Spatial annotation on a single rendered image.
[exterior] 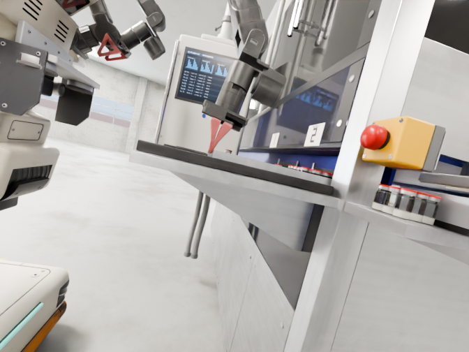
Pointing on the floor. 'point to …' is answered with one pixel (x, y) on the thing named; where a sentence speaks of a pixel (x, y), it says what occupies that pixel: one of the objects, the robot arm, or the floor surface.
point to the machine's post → (357, 173)
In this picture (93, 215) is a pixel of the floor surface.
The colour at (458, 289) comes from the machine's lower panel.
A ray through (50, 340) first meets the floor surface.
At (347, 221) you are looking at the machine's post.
